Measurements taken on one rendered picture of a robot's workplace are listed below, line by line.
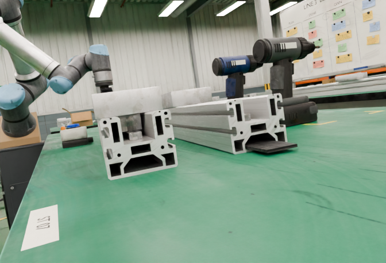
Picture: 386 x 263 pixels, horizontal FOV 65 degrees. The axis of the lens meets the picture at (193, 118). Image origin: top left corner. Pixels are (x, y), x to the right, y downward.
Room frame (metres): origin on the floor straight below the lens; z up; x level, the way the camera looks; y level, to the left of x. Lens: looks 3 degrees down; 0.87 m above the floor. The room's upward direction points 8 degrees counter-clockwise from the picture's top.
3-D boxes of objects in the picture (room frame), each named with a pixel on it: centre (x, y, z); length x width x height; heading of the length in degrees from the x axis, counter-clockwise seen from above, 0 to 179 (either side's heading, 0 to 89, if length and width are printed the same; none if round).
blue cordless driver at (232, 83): (1.00, -0.18, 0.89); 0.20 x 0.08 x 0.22; 110
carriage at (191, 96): (0.87, 0.02, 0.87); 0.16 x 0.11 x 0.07; 18
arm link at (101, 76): (1.27, 0.35, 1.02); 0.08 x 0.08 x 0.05
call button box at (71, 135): (1.04, 0.40, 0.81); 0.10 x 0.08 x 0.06; 108
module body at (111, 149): (0.81, 0.20, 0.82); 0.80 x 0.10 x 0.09; 18
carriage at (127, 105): (0.57, 0.12, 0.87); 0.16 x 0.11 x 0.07; 18
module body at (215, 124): (0.87, 0.02, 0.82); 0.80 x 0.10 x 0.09; 18
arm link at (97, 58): (1.27, 0.35, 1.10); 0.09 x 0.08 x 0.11; 63
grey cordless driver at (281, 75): (0.78, -0.27, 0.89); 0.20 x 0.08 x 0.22; 114
